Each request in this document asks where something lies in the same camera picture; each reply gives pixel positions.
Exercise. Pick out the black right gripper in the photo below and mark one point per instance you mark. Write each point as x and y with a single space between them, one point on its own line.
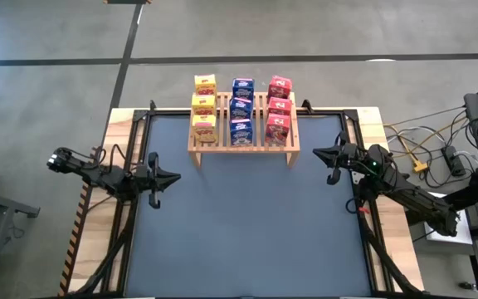
351 155

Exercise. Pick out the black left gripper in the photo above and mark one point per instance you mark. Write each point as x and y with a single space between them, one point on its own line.
143 180

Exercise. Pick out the red Froot Loops cereal box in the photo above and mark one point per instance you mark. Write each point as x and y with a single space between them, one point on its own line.
277 129
280 86
279 106

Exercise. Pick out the yellow Pops cereal box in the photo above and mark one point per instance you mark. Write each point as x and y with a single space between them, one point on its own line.
205 83
204 104
204 128

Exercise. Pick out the blue Frosted Flakes cereal box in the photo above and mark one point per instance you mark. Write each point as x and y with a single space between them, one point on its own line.
241 108
241 132
243 87

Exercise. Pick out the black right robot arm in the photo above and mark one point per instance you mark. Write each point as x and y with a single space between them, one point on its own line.
417 201

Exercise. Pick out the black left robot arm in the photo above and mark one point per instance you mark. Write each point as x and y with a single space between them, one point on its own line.
102 178

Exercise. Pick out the wooden slatted shelf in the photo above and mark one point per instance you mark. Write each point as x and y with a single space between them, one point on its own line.
259 149

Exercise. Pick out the small red tag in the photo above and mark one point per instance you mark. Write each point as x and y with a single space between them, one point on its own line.
363 209

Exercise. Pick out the blue-grey table mat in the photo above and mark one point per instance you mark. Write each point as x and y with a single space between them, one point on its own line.
222 236

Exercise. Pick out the yellow power plug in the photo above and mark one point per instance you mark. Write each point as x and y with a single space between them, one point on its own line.
419 166

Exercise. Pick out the yellow black hazard strip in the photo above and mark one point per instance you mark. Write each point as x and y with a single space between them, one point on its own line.
72 245

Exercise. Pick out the black power strip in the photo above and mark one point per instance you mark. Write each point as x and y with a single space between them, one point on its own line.
453 160

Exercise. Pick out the white sheet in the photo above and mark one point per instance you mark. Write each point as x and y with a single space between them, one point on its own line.
465 232

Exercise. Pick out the grey metal desk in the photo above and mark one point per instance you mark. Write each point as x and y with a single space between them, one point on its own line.
2 202

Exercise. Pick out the dark flat floor object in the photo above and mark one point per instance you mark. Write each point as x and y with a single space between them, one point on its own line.
127 1

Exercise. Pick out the small black floor object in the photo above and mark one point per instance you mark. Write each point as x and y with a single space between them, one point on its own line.
467 286

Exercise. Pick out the black frame clamp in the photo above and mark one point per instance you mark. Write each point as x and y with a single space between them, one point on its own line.
152 105
305 106

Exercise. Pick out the black metal table frame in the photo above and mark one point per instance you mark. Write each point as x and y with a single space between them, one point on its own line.
168 112

